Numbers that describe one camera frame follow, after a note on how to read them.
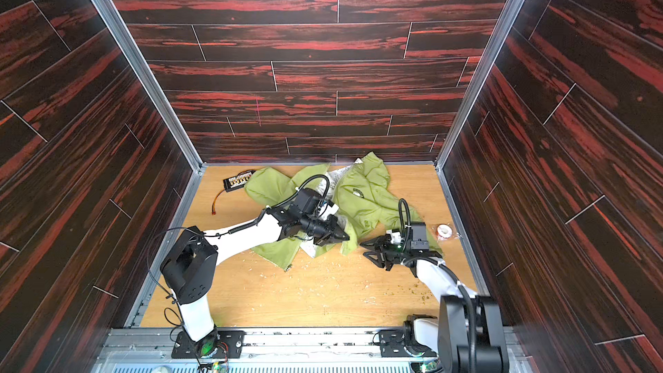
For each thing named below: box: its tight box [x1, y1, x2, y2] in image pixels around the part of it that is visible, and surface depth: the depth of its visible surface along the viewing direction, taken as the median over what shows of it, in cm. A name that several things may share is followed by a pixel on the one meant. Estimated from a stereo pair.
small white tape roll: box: [436, 223, 453, 241], surface depth 97 cm
